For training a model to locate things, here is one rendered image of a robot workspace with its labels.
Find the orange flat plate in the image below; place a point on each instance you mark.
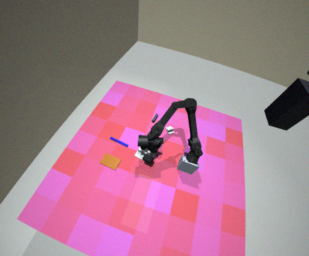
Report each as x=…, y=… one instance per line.
x=110, y=161

